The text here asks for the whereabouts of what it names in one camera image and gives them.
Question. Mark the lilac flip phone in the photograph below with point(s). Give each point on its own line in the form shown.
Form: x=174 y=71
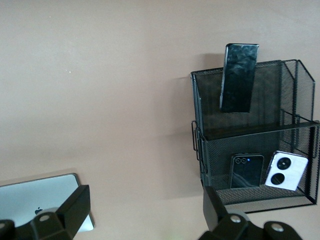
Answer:
x=287 y=172

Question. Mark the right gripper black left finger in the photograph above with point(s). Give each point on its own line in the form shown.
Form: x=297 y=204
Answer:
x=72 y=212

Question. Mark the black flip phone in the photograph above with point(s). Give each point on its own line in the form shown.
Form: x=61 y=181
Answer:
x=246 y=172

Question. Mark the black slab smartphone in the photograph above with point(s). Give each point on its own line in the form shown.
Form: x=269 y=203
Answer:
x=237 y=80

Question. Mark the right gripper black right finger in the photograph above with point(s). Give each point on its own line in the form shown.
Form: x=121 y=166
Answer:
x=217 y=212

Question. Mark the black mesh two-tier tray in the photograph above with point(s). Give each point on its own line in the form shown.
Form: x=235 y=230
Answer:
x=252 y=140

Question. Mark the silver closed laptop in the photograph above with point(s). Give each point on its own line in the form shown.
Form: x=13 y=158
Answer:
x=32 y=197

